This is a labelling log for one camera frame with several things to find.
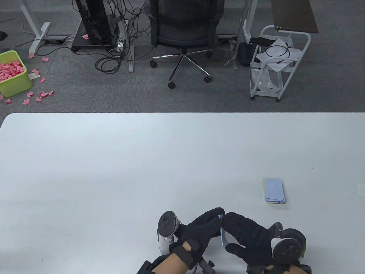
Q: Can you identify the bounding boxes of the person's right hand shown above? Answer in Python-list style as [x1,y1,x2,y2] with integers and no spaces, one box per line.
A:
[222,212,276,266]

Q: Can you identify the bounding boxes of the white desk leg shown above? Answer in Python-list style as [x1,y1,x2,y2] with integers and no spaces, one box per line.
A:
[108,0,135,73]
[232,0,258,70]
[21,0,52,54]

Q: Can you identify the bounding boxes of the black device on cart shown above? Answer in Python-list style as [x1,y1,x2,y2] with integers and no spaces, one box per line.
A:
[249,37,273,47]

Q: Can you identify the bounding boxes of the white wire cart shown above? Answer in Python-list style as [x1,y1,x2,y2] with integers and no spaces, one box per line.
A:
[249,25,312,102]

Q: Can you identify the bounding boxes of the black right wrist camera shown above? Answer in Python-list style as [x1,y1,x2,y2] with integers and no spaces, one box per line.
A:
[246,263,274,274]

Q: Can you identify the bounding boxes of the dark power strip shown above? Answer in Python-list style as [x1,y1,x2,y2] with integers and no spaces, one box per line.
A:
[44,35,69,45]

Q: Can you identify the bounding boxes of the white paper sheets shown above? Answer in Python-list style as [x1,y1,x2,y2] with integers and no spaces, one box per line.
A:
[256,38,302,72]

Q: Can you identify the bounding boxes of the grey white right controller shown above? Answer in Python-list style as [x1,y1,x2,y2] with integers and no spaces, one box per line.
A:
[268,223,307,261]

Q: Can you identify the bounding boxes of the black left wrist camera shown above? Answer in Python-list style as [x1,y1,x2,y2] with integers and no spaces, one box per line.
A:
[197,255,215,274]

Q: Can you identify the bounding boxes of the black wheeled tower stand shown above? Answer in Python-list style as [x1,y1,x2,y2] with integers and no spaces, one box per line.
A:
[71,20,116,53]

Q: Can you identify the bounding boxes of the blue sticky note pad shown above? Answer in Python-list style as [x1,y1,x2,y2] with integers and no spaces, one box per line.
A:
[218,215,231,247]

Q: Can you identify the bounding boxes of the tangle of black cables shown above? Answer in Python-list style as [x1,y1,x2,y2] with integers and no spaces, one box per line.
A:
[94,0,151,74]

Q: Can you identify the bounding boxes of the grey white left controller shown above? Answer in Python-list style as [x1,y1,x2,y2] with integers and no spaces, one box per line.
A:
[156,211,182,255]

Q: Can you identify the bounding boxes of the brown board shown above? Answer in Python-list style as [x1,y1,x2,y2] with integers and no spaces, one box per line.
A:
[270,0,319,34]

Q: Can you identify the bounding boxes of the pile of sticky notes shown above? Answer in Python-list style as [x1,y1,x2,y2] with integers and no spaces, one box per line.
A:
[262,178,286,205]

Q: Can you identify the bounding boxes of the scattered group of pink scraps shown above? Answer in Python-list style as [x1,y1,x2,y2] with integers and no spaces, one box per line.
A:
[0,53,54,105]

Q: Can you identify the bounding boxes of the person's left hand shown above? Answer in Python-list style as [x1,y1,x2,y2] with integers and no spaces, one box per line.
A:
[173,207,226,253]

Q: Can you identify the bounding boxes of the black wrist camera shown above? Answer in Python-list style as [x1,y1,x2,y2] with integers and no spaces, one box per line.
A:
[197,255,215,274]
[246,263,274,274]

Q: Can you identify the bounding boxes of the black forearm device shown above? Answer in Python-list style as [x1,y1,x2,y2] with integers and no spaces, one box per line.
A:
[136,255,169,274]

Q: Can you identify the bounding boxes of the black mesh office chair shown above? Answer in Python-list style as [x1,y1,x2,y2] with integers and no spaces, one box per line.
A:
[145,0,226,89]

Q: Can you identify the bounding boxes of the black bag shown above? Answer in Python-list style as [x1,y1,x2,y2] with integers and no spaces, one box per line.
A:
[238,42,258,67]

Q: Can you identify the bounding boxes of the black computer tower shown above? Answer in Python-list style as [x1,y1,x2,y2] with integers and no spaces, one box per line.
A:
[75,0,114,46]

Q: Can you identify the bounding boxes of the clear plastic bag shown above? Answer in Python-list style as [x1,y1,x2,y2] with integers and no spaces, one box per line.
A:
[251,68,281,93]

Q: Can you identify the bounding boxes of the pile of pink scraps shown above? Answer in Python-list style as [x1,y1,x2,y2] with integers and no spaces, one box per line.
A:
[0,59,24,82]

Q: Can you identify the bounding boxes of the person's left forearm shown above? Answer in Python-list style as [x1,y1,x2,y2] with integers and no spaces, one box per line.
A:
[153,242,191,274]

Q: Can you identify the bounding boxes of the black left wrist strap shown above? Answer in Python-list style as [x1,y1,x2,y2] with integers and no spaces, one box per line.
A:
[168,239,201,270]

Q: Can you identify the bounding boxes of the person's right forearm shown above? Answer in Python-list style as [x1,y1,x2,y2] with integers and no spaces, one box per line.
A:
[281,264,303,274]

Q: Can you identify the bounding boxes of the grey white controller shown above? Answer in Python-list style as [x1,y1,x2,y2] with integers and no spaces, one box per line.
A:
[156,211,182,255]
[268,223,307,261]

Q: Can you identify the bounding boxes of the green plastic bin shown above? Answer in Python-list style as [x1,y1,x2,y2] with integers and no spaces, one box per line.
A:
[0,50,33,98]

